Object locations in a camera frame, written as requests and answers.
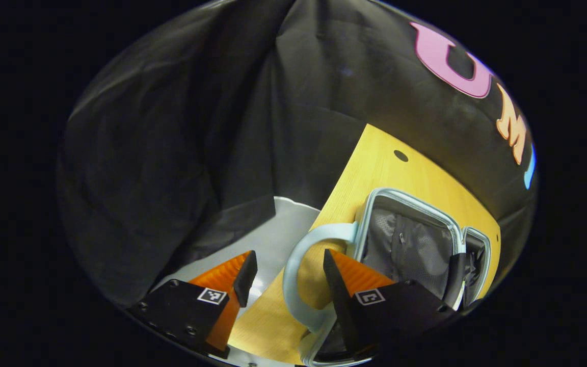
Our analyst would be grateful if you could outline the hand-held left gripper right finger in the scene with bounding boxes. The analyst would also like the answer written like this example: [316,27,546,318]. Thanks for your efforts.
[322,248,458,363]

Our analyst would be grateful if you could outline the light blue small suitcase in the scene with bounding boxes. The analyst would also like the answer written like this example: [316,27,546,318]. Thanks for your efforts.
[282,187,493,367]

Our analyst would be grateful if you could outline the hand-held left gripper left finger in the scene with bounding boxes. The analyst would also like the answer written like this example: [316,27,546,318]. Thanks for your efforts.
[129,250,259,360]

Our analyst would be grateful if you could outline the black backdrop cloth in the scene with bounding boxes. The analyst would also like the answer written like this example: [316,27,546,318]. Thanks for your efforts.
[57,0,539,309]

